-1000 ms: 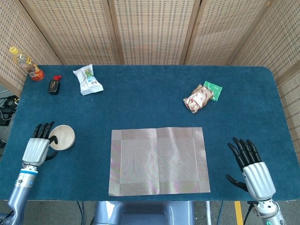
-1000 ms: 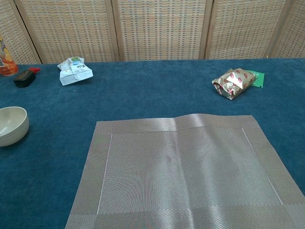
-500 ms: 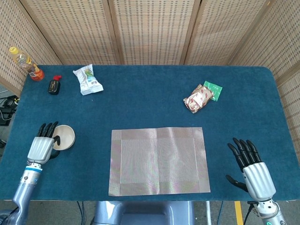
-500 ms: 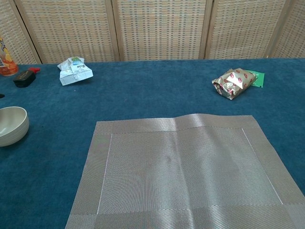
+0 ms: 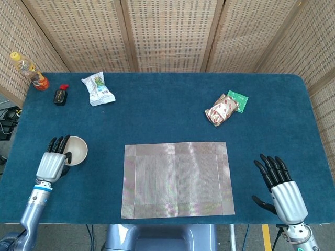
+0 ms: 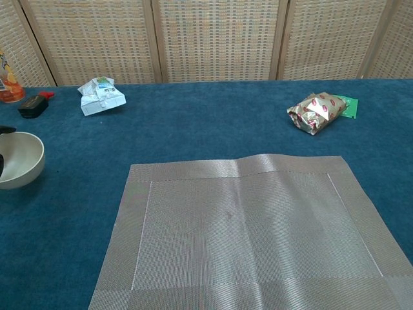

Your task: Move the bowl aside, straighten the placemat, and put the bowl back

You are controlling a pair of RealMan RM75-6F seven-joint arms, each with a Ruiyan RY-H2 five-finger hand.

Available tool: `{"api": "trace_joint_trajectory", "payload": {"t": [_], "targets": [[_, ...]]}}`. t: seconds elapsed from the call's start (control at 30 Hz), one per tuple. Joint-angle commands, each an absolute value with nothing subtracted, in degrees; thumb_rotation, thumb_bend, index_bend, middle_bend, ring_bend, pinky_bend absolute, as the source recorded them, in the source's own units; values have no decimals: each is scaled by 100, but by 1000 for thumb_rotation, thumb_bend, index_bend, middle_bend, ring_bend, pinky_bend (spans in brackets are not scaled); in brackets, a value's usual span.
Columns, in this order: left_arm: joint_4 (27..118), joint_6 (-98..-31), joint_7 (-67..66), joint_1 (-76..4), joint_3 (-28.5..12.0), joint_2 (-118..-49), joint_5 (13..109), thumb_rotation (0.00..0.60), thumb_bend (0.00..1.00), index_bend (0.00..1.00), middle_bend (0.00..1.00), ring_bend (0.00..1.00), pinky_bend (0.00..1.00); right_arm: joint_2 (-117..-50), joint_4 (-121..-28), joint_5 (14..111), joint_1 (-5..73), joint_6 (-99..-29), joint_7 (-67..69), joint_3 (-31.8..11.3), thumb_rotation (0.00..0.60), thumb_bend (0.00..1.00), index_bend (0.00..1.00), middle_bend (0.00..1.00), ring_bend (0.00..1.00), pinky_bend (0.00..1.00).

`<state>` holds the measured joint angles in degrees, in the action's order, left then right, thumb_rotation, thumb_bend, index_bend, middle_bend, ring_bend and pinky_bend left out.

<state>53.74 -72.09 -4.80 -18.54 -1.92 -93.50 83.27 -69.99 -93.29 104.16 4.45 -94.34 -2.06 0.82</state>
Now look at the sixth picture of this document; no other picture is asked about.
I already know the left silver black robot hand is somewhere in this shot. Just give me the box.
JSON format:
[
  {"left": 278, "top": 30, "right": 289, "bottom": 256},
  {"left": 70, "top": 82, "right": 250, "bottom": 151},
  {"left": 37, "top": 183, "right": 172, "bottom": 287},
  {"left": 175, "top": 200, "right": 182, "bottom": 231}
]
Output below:
[{"left": 0, "top": 125, "right": 17, "bottom": 181}]

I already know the white bowl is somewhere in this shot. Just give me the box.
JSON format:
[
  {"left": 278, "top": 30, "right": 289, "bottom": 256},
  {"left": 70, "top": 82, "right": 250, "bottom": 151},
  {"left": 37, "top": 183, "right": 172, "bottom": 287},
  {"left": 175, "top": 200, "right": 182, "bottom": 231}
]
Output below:
[{"left": 0, "top": 131, "right": 45, "bottom": 191}]

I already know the beige woven placemat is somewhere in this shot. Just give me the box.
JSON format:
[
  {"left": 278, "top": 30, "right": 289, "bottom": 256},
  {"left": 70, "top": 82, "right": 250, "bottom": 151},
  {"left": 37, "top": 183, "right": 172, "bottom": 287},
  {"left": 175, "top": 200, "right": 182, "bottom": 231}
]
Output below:
[{"left": 87, "top": 153, "right": 413, "bottom": 310}]

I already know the black sauce bottle red cap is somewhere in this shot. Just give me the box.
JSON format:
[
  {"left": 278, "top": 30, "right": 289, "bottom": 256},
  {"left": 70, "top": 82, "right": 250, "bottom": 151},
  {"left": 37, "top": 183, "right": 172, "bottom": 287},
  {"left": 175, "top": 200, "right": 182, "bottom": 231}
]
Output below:
[{"left": 17, "top": 91, "right": 55, "bottom": 119}]

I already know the orange drink bottle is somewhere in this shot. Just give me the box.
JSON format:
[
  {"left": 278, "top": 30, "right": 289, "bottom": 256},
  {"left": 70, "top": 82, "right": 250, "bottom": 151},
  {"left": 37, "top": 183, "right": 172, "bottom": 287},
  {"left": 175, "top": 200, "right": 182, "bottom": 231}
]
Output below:
[{"left": 0, "top": 50, "right": 26, "bottom": 104}]

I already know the woven folding screen panel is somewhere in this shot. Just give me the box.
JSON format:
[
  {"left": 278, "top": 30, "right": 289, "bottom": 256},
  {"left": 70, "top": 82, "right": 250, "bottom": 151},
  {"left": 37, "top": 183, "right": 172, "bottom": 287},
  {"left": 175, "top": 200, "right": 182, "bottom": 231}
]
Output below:
[
  {"left": 0, "top": 0, "right": 57, "bottom": 88},
  {"left": 277, "top": 0, "right": 396, "bottom": 81},
  {"left": 151, "top": 0, "right": 290, "bottom": 83},
  {"left": 364, "top": 0, "right": 413, "bottom": 80},
  {"left": 19, "top": 0, "right": 164, "bottom": 87}
]

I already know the white snack bag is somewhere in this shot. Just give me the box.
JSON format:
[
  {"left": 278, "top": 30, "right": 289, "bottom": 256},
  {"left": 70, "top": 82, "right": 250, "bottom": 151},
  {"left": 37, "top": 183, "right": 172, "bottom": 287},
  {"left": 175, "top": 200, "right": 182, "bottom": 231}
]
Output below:
[{"left": 77, "top": 76, "right": 126, "bottom": 117}]

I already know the blue carpet table cover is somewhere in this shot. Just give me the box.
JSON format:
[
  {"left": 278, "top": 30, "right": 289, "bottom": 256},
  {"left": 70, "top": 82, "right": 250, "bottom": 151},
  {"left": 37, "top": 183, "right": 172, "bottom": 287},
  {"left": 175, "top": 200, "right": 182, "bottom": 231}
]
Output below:
[{"left": 0, "top": 78, "right": 413, "bottom": 310}]

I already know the gold foil snack package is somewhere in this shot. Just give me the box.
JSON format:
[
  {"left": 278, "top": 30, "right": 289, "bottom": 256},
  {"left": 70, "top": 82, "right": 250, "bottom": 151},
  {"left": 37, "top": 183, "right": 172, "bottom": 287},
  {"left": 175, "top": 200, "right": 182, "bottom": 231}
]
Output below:
[{"left": 286, "top": 92, "right": 347, "bottom": 137}]

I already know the green tea sachet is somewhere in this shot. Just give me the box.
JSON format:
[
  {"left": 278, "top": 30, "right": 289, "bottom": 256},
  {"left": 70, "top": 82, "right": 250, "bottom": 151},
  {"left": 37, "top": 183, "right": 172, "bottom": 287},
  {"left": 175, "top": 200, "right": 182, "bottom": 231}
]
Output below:
[{"left": 332, "top": 94, "right": 359, "bottom": 119}]

